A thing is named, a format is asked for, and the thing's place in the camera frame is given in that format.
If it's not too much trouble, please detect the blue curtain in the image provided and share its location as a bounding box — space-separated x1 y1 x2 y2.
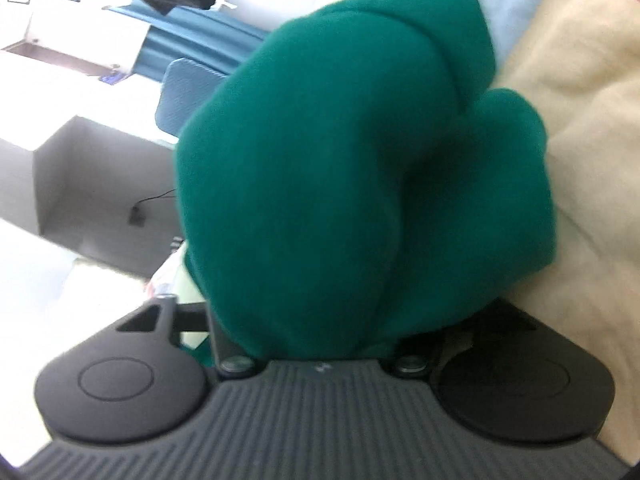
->
102 2 273 81

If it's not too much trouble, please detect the blue padded panel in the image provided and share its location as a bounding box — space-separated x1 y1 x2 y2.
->
156 58 231 138

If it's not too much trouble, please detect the grey wardrobe cabinet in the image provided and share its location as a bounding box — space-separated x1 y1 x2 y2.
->
0 40 181 281

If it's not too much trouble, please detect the black charger cable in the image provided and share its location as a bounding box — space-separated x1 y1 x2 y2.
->
135 187 178 211

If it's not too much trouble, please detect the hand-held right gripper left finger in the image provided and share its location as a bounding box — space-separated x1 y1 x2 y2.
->
115 295 258 380

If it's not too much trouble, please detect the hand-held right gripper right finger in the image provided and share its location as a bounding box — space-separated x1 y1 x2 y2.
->
392 297 541 378

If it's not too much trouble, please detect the green hoodie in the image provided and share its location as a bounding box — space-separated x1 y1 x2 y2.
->
172 0 558 367

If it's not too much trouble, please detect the patchwork quilt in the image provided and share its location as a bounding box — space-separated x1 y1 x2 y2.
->
145 0 640 461

